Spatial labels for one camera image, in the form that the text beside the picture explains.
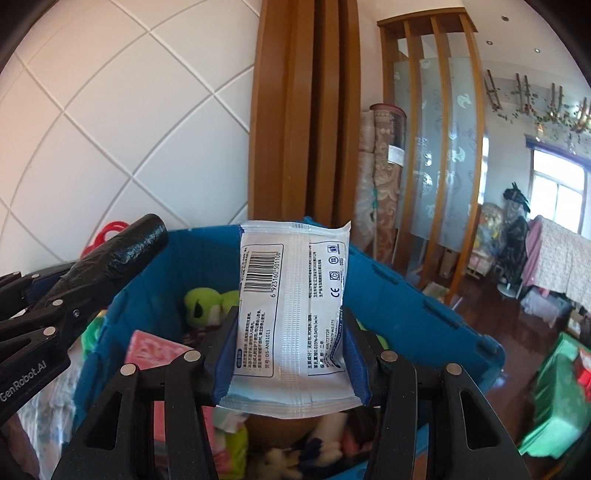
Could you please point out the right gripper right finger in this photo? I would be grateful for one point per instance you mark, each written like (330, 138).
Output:
(467, 439)

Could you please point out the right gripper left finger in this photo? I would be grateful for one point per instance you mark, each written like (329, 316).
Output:
(116, 441)

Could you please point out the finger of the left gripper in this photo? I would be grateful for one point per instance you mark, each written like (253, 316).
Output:
(22, 292)

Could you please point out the white wet wipes packet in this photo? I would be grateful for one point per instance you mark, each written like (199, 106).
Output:
(289, 353)

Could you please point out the green plush hat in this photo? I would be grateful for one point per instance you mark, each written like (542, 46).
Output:
(91, 334)

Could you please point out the pink tissue pack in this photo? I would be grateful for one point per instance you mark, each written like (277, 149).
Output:
(148, 351)

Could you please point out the green storage box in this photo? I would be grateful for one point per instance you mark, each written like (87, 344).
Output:
(561, 412)

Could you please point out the blue felt storage bin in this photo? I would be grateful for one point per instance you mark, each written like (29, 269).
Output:
(424, 331)

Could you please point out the small white plush toy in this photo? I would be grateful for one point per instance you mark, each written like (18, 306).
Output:
(320, 448)

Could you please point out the light green frog plush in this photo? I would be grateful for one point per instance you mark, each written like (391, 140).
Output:
(205, 307)

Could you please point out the rolled floral carpet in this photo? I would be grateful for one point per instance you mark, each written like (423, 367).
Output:
(378, 184)

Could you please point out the wooden glass partition screen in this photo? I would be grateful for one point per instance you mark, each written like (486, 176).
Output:
(432, 70)

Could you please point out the wooden door frame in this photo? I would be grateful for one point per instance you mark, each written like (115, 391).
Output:
(306, 112)

